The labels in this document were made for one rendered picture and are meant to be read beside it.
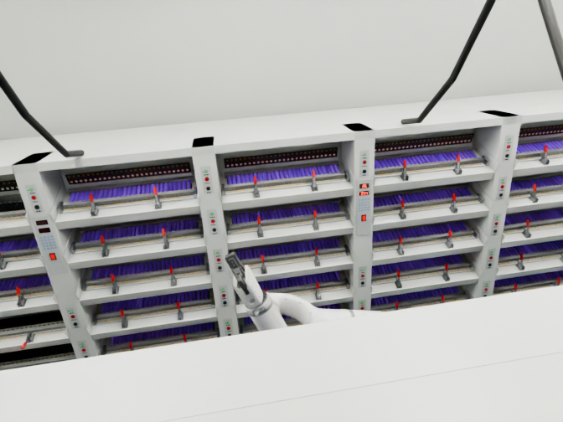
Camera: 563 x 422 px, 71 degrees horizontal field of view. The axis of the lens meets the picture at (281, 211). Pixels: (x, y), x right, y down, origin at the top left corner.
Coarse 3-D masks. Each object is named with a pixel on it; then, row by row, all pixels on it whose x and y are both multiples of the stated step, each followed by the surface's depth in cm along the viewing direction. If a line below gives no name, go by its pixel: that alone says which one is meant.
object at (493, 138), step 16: (480, 128) 195; (496, 128) 184; (512, 128) 181; (496, 144) 185; (496, 160) 186; (512, 160) 187; (496, 176) 189; (496, 192) 192; (496, 208) 196; (480, 224) 205; (496, 240) 203; (480, 256) 208; (496, 256) 207; (480, 288) 214
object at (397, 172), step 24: (384, 144) 190; (408, 144) 193; (432, 144) 196; (456, 144) 198; (480, 144) 196; (384, 168) 187; (408, 168) 188; (432, 168) 190; (456, 168) 187; (480, 168) 190
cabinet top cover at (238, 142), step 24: (432, 120) 183; (456, 120) 180; (480, 120) 177; (504, 120) 179; (144, 144) 175; (168, 144) 172; (216, 144) 166; (240, 144) 165; (264, 144) 167; (288, 144) 168; (48, 168) 157
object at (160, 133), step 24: (240, 120) 219; (264, 120) 214; (288, 120) 209; (312, 120) 204; (336, 120) 200; (360, 120) 195; (384, 120) 191; (72, 144) 186; (96, 144) 182; (120, 144) 179; (312, 144) 190; (336, 144) 192; (72, 168) 178; (96, 168) 179; (120, 168) 181; (192, 168) 186
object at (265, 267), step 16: (304, 240) 204; (320, 240) 204; (336, 240) 204; (240, 256) 199; (256, 256) 197; (272, 256) 196; (288, 256) 196; (304, 256) 198; (320, 256) 199; (336, 256) 198; (352, 256) 196; (256, 272) 192; (272, 272) 192; (288, 272) 192; (304, 272) 194; (320, 272) 196
